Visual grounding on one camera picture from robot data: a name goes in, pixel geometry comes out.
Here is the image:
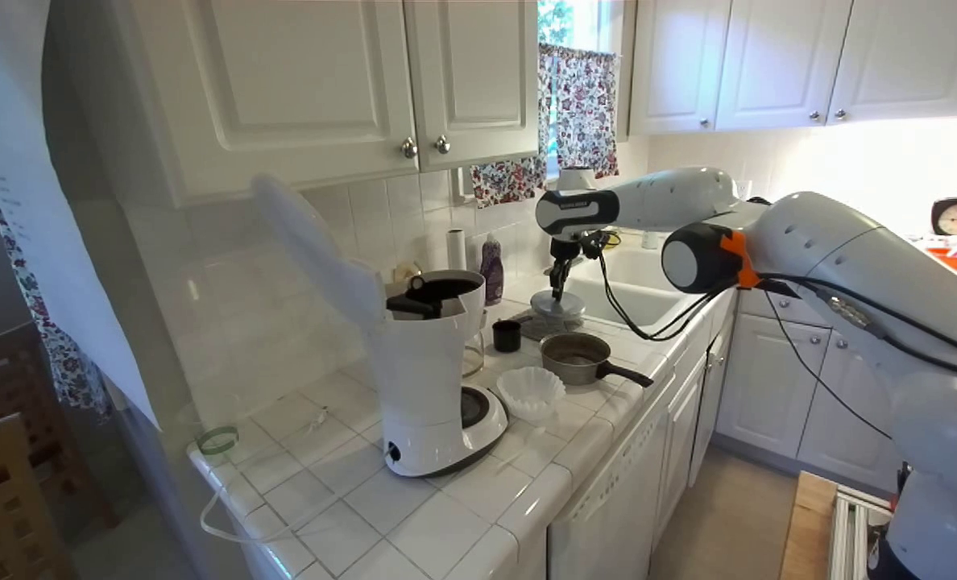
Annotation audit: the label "white curtain floral edge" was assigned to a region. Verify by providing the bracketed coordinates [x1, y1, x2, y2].
[0, 0, 164, 431]

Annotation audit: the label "white power cord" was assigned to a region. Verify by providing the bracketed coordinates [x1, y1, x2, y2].
[197, 488, 286, 549]

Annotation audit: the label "purple bottle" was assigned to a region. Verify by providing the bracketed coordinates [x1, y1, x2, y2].
[477, 231, 509, 310]

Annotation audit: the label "white counter base cabinet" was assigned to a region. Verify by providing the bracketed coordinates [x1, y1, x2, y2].
[543, 321, 739, 580]

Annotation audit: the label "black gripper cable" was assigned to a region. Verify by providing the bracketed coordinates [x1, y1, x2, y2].
[593, 249, 957, 445]

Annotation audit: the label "white sink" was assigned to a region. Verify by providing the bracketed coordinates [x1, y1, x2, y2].
[570, 245, 742, 332]

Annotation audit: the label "dark cup on counter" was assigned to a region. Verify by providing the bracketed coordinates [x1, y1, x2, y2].
[485, 310, 541, 359]

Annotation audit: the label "white upper cabinet three doors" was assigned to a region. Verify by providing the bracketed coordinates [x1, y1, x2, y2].
[626, 0, 957, 138]

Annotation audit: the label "metal pot black handle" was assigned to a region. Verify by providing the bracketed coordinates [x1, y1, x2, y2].
[537, 330, 657, 395]

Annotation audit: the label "kitchen window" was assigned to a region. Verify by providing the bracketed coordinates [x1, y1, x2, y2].
[535, 0, 626, 60]

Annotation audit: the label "floral window curtain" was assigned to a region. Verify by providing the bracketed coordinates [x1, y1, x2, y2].
[461, 42, 621, 210]

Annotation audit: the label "green rubber band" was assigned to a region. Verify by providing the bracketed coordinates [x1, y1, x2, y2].
[194, 424, 243, 457]

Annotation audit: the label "white coffee maker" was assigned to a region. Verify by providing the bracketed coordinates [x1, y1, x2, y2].
[247, 174, 513, 483]

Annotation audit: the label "wooden lattice chair back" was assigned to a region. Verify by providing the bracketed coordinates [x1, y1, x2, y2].
[0, 411, 77, 580]

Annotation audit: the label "orange cable strap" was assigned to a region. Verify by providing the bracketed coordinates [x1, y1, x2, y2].
[719, 229, 767, 294]

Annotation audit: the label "white corner base cabinets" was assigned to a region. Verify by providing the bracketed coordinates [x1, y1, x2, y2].
[711, 288, 908, 501]

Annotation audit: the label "aluminium base frame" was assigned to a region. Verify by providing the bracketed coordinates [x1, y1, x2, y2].
[825, 482, 896, 580]

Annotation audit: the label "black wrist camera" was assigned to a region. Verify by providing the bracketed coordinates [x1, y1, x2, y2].
[582, 227, 621, 257]

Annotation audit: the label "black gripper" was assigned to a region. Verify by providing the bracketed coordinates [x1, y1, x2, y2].
[543, 227, 609, 306]

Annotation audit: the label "white upper cabinet two knobs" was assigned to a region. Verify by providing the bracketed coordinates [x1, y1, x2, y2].
[107, 0, 543, 210]

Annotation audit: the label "metal pot lid black knob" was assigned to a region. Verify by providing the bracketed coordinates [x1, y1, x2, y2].
[521, 288, 590, 337]

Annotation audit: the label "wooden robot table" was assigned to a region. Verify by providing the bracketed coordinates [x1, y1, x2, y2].
[775, 467, 844, 580]

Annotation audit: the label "white bottle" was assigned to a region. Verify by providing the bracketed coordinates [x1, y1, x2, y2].
[446, 224, 470, 273]

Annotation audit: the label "glass coffee carafe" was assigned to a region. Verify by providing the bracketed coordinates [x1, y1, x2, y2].
[453, 310, 501, 383]

